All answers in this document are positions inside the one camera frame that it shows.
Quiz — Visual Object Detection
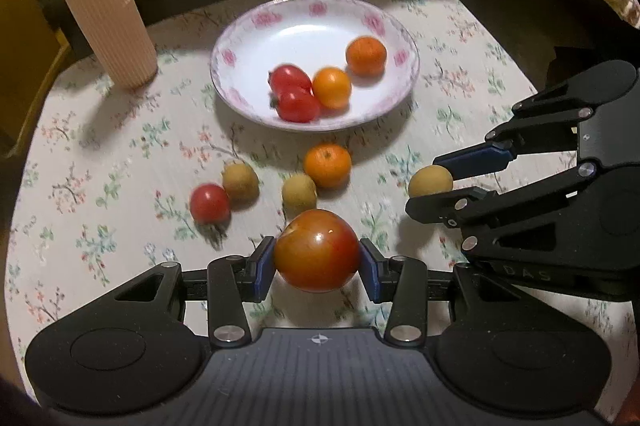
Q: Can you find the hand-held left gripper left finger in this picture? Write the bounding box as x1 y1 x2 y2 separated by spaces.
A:
95 236 277 349

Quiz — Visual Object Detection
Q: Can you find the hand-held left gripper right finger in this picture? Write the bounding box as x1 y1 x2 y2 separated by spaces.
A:
360 237 547 348

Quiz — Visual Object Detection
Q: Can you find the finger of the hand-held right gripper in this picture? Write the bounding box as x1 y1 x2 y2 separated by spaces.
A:
405 161 599 260
433 78 593 181

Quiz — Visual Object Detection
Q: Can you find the brown longan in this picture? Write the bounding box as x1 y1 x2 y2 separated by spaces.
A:
281 173 318 214
408 165 454 199
221 163 261 207

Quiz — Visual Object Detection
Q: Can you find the large red tomato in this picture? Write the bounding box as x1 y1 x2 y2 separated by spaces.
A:
273 209 361 293

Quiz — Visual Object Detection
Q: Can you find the small round red tomato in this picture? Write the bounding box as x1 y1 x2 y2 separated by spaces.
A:
189 184 232 225

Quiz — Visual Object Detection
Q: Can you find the small orange mandarin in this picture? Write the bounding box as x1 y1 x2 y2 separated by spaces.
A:
303 143 353 189

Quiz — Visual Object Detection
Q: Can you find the large orange mandarin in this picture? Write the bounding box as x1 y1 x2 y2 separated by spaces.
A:
346 36 388 77

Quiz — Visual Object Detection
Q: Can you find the yellow orange mandarin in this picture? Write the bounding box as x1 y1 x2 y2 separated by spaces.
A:
312 67 353 109

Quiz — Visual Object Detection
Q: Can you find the oval red cherry tomato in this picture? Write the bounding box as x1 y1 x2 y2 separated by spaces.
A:
268 64 313 96

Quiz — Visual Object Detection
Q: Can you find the white plate pink flower rim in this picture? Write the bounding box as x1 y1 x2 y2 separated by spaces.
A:
210 0 421 131

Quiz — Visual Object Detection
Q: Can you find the pink ribbed cylinder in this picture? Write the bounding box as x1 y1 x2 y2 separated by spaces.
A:
46 0 159 90

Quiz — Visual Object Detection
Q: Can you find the wooden desk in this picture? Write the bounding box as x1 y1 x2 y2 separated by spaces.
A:
0 0 76 157

